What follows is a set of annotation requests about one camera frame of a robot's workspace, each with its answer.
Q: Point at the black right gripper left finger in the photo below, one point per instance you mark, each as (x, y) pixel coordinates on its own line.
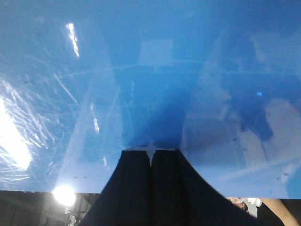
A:
(125, 200)

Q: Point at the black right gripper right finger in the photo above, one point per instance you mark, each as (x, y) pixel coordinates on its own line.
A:
(181, 197)

